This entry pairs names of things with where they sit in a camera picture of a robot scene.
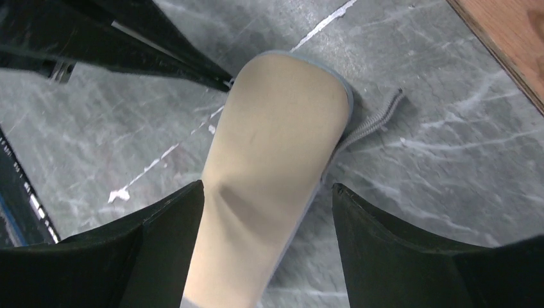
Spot beige umbrella case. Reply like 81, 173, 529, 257
184, 50, 404, 307

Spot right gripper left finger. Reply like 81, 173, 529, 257
1, 180, 205, 307

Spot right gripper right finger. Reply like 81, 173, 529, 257
332, 183, 543, 307

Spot wooden base board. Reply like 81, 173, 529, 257
447, 0, 543, 113

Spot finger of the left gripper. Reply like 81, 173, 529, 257
1, 1, 234, 92

